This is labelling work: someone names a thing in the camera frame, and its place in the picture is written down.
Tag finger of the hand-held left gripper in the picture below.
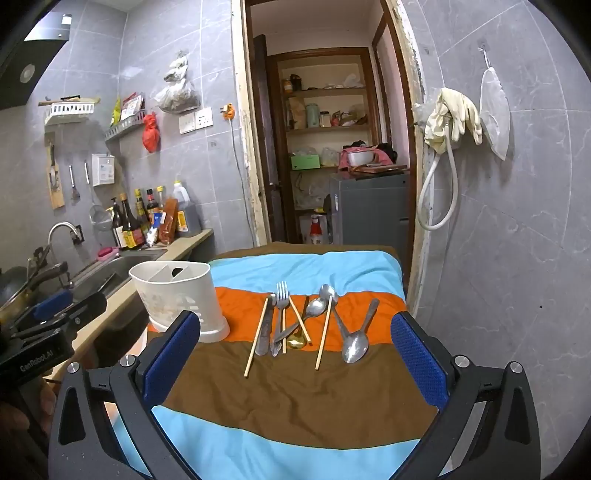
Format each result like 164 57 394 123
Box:
58 292 108 330
9 290 75 334

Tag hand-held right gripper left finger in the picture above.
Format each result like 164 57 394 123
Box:
48 310 201 480

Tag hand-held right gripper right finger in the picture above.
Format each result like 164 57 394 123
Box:
391 312 542 480

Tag large steel spoon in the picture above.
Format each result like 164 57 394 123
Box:
342 298 380 364

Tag white plastic utensil holder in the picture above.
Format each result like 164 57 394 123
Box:
128 261 230 343

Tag steel fork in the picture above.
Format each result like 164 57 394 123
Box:
271 281 290 357

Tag person's left hand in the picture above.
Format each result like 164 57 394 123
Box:
0 376 58 444

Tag black wok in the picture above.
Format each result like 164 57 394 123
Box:
0 261 71 325

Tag steel sink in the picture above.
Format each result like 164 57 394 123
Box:
68 248 168 303

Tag steel faucet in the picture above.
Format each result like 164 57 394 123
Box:
48 221 86 260

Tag dark pump bottle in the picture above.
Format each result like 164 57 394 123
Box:
111 197 126 248

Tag tan cap sauce bottle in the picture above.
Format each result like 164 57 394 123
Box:
119 192 145 250

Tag steel mesh strainer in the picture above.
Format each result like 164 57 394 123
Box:
84 160 114 228

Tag steel table knife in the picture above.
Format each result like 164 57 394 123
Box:
255 294 278 357

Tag blue white packet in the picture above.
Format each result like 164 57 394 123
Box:
146 211 165 246

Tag yellow cap sauce bottle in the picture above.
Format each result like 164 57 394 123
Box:
134 188 151 232

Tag small steel spoon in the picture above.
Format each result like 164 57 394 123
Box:
320 284 356 347
273 298 328 347

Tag red chili packet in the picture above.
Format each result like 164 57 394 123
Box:
158 198 179 246

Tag wooden knife holder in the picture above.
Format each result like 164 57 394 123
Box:
45 133 66 211

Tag beige kitchen counter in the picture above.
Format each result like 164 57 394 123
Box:
46 228 215 372

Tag gold spoon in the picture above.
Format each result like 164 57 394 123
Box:
287 295 311 350

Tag striped blanket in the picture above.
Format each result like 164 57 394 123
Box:
111 242 444 480

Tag large oil jug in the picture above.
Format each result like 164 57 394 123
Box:
172 180 202 239

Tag red plastic bag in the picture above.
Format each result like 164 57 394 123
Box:
142 113 162 154

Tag wooden cutting board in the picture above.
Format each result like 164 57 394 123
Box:
349 164 409 175

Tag snack packets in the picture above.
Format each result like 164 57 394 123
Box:
110 92 145 126

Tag pink cloth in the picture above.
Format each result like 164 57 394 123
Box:
337 144 393 171

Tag clear plastic bag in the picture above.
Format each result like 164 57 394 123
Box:
154 50 202 114

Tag black range hood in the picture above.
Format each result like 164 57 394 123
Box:
0 13 73 110

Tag dark wooden door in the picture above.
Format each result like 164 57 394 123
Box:
252 34 286 244

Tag cream rubber gloves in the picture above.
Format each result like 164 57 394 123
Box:
424 87 484 154

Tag white mesh bag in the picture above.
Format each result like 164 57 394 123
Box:
478 45 513 161

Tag wooden shelf unit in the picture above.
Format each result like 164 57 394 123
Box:
267 47 385 246

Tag white wall box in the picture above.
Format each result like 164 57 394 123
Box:
91 153 116 187

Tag white hose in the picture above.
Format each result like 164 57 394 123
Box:
417 137 460 231

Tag grey wall rack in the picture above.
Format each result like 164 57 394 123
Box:
104 111 147 142

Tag white wall basket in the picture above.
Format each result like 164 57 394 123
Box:
44 102 96 126

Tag wooden door frame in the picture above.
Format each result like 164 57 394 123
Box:
230 0 428 317

